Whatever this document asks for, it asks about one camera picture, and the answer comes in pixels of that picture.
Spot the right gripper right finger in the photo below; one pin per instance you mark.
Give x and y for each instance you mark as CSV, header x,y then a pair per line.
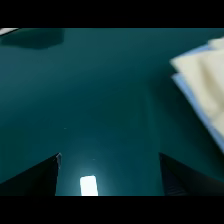
x,y
186,181

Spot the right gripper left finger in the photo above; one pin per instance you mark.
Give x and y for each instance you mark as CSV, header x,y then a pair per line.
x,y
36,181

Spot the cream shirt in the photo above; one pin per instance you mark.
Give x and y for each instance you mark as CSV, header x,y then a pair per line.
x,y
206,73

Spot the lavender folded garment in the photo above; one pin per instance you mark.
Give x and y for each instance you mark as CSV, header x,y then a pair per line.
x,y
190,91

